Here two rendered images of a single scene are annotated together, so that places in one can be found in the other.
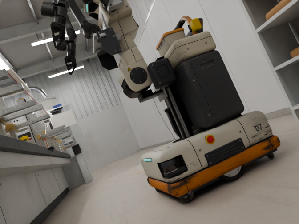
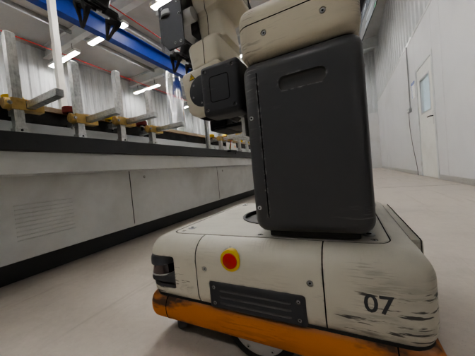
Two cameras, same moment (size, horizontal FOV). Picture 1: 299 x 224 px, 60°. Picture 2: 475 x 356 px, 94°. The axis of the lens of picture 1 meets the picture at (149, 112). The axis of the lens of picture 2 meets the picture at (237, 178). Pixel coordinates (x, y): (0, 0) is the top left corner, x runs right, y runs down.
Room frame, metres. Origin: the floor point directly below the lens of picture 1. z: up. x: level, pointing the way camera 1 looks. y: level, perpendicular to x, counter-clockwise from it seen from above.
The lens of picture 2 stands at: (0.97, -0.59, 0.44)
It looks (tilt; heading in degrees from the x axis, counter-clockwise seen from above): 2 degrees down; 42
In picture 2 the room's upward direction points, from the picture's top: 5 degrees counter-clockwise
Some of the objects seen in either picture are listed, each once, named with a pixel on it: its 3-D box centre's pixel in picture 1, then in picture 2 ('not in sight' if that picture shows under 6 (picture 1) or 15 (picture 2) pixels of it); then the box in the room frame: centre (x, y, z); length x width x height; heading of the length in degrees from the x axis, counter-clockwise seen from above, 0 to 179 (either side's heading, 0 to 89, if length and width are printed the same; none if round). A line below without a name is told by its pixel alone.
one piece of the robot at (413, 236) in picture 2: not in sight; (399, 230); (1.74, -0.51, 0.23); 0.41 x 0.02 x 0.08; 15
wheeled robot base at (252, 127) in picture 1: (200, 152); (286, 248); (1.63, -0.20, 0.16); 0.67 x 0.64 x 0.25; 105
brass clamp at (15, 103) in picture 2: not in sight; (22, 106); (1.10, 0.77, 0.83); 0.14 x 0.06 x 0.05; 15
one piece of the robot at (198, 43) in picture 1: (186, 85); (303, 120); (1.66, -0.29, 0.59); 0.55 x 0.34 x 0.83; 15
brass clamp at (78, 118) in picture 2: not in sight; (83, 119); (1.34, 0.83, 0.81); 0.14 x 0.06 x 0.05; 15
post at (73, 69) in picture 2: not in sight; (77, 106); (1.32, 0.83, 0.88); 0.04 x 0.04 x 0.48; 15
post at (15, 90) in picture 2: not in sight; (14, 87); (1.08, 0.76, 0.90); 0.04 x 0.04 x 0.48; 15
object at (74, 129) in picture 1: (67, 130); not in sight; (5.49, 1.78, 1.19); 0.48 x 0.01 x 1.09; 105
